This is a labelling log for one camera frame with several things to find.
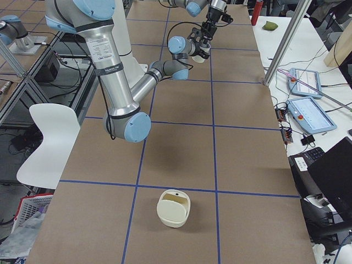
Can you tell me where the white mug with handle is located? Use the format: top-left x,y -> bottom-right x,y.
191,43 -> 211,63

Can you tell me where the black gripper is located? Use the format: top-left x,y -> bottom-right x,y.
200,10 -> 220,44
187,27 -> 204,52

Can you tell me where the black laptop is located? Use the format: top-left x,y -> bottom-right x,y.
288,136 -> 351,220

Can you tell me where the green bean bag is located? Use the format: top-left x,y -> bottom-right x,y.
262,21 -> 278,31

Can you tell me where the cream plastic basket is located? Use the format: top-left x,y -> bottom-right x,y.
156,189 -> 191,228

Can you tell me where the lower teach pendant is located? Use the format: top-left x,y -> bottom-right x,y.
286,96 -> 337,134

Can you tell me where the teach pendant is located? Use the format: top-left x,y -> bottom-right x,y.
287,68 -> 322,99
286,96 -> 337,134

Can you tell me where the brown paper table cover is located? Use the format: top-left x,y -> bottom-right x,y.
27,5 -> 315,263

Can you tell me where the upper teach pendant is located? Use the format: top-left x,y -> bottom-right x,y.
287,68 -> 322,99

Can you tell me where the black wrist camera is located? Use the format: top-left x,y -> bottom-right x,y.
221,14 -> 233,24

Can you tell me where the white laundry basket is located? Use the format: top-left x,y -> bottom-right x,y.
11,193 -> 53,233

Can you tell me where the white plastic chair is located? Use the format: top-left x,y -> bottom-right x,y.
16,103 -> 80,189

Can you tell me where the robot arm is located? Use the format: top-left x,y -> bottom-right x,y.
162,1 -> 233,59
45,1 -> 233,142

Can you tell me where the aluminium frame post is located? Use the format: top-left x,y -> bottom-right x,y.
263,0 -> 312,86

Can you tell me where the red bottle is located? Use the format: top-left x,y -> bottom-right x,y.
251,0 -> 263,26

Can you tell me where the black box under frame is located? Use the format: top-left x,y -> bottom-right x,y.
35,52 -> 60,82

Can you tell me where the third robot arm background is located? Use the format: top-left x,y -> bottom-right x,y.
1,15 -> 28,46

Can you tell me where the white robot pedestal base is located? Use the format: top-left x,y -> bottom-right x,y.
112,0 -> 148,85

